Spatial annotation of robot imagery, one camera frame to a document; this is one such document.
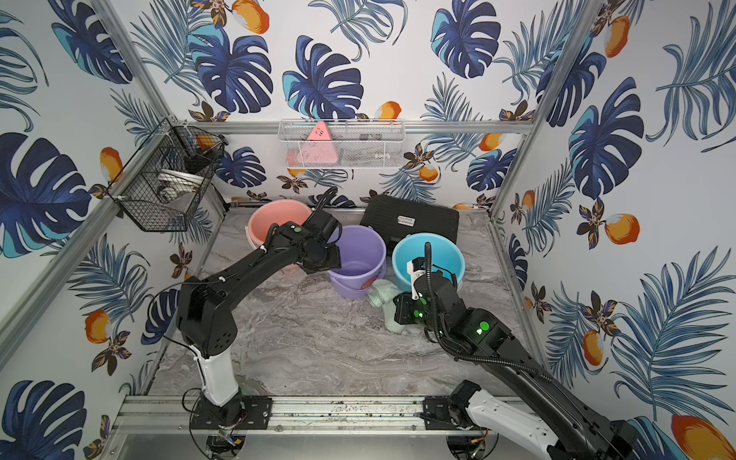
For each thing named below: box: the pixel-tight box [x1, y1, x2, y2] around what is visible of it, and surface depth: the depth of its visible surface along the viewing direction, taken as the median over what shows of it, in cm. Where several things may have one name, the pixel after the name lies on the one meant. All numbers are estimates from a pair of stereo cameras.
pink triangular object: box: [287, 120, 339, 165], surface depth 92 cm
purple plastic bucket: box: [327, 224, 388, 300], surface depth 90 cm
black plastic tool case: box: [360, 193, 460, 262], surface depth 112 cm
